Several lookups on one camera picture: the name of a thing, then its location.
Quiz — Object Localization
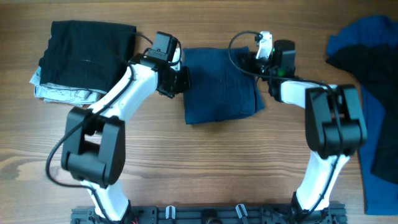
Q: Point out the navy blue shorts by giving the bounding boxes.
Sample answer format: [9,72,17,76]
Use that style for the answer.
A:
[183,47,265,124]

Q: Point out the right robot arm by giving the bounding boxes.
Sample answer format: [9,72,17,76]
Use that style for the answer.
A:
[243,32,368,223]

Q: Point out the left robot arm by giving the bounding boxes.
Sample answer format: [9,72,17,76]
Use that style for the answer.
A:
[61,32,190,223]

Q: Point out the folded black garment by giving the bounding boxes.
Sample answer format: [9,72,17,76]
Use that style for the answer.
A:
[39,21,137,93]

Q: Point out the folded light grey garment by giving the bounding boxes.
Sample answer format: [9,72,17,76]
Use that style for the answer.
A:
[30,67,105,107]

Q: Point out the blue t-shirt pile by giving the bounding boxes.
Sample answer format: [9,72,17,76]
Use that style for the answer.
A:
[326,16,397,215]

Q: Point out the left black cable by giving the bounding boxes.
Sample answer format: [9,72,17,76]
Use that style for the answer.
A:
[45,30,183,224]

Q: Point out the black cable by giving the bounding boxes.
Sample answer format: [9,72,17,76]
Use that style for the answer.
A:
[228,30,346,223]
[45,30,183,224]

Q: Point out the right black cable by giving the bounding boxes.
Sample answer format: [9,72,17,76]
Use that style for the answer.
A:
[228,30,346,223]

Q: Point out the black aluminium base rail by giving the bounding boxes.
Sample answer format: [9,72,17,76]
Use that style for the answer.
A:
[70,203,348,224]

